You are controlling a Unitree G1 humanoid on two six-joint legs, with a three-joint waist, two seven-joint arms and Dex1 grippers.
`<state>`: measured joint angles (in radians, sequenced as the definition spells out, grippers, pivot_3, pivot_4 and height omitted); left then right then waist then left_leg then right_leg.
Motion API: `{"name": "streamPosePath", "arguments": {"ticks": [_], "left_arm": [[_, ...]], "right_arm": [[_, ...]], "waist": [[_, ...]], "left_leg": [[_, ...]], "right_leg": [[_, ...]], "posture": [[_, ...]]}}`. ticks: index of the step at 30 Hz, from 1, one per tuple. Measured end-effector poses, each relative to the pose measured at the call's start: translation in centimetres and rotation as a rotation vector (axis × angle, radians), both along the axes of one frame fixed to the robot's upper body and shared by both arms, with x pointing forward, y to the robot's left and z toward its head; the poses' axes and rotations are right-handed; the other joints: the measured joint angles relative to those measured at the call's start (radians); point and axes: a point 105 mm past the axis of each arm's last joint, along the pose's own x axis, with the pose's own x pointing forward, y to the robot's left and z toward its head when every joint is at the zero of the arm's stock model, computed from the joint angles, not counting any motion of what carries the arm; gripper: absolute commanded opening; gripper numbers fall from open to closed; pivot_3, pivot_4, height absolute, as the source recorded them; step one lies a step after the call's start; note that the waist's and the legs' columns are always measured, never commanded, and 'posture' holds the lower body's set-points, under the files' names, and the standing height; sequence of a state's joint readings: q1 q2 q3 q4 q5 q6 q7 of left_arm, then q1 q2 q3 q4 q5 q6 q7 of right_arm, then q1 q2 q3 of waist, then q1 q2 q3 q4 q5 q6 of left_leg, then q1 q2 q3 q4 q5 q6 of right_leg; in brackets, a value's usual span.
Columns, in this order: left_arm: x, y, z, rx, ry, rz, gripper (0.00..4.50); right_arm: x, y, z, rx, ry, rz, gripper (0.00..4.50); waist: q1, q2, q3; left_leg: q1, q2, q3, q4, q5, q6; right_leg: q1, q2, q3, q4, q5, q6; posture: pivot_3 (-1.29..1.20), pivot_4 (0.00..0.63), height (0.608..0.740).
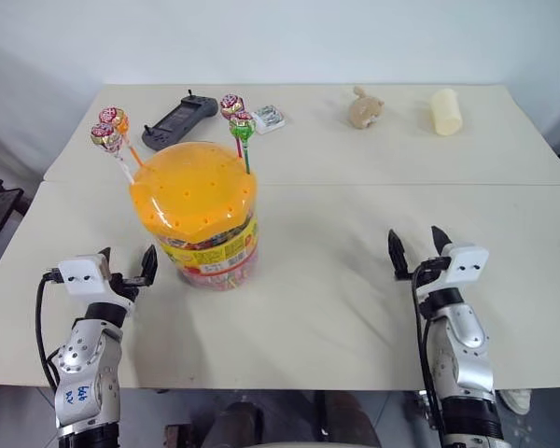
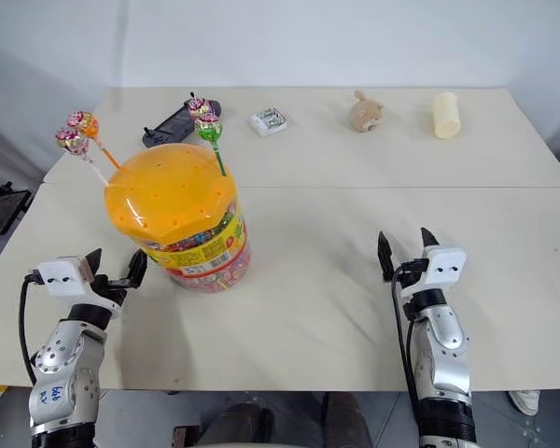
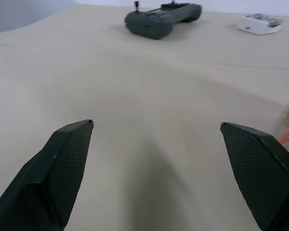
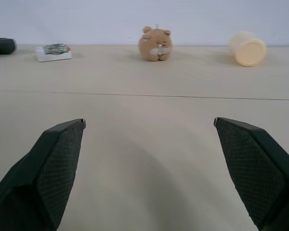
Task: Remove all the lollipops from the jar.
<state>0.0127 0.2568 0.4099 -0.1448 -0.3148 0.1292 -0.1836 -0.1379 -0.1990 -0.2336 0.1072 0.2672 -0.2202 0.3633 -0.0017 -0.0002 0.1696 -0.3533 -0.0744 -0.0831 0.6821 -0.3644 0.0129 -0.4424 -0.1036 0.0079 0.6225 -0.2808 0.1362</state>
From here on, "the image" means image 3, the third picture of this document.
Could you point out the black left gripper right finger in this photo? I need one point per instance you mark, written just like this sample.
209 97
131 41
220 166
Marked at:
260 173

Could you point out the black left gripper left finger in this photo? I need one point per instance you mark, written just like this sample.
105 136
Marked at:
50 175

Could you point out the white rectangular box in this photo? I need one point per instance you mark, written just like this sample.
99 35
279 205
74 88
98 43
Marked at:
260 24

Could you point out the dark grey remote controller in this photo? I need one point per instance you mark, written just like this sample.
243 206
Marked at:
162 20

